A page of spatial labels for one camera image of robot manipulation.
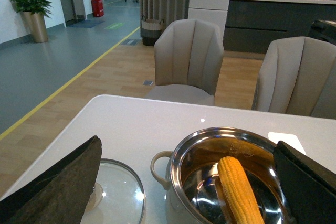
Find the glass pot lid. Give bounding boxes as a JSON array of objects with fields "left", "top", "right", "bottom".
[{"left": 81, "top": 158, "right": 145, "bottom": 223}]

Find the dark kitchen counter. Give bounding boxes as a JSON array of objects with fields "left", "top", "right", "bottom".
[{"left": 223, "top": 0, "right": 335, "bottom": 53}]

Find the beige chair left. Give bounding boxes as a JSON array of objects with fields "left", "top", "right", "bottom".
[{"left": 145, "top": 19, "right": 224, "bottom": 106}]

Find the woven laundry basket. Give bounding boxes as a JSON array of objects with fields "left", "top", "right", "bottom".
[{"left": 141, "top": 15, "right": 164, "bottom": 46}]

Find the potted green plant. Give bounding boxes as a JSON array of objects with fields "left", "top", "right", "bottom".
[{"left": 10, "top": 0, "right": 52, "bottom": 43}]

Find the beige chair right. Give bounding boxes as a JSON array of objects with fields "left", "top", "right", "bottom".
[{"left": 251, "top": 37, "right": 335, "bottom": 119}]

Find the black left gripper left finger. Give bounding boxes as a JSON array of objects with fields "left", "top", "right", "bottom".
[{"left": 1, "top": 136, "right": 102, "bottom": 223}]

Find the beige chair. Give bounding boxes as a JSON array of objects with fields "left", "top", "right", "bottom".
[
  {"left": 251, "top": 37, "right": 335, "bottom": 119},
  {"left": 145, "top": 19, "right": 224, "bottom": 106}
]

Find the cream steel-rimmed pot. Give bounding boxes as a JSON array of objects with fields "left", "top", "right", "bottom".
[{"left": 152, "top": 127, "right": 296, "bottom": 223}]

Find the yellow corn cob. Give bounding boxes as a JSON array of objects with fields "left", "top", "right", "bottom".
[{"left": 217, "top": 156, "right": 264, "bottom": 223}]

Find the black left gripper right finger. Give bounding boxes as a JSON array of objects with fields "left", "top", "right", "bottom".
[{"left": 274, "top": 141, "right": 335, "bottom": 223}]

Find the red bin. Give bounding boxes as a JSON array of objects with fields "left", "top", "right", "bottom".
[{"left": 91, "top": 0, "right": 104, "bottom": 17}]

